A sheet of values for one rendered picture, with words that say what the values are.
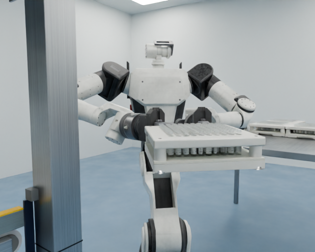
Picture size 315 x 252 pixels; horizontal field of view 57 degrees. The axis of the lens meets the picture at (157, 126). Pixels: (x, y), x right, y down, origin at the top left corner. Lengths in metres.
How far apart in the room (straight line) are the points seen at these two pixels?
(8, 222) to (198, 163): 0.37
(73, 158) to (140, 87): 0.77
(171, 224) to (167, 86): 0.57
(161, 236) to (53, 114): 0.83
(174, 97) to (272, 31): 4.21
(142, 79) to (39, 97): 0.79
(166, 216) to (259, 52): 4.41
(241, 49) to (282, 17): 0.79
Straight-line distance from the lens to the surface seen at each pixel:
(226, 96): 1.31
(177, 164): 0.62
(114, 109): 1.02
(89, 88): 1.22
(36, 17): 0.54
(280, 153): 1.57
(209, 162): 0.63
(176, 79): 1.28
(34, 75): 0.53
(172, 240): 1.24
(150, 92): 1.26
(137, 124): 0.90
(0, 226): 0.57
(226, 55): 5.54
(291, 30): 5.33
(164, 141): 0.60
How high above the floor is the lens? 1.17
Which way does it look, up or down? 6 degrees down
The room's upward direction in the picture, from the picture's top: straight up
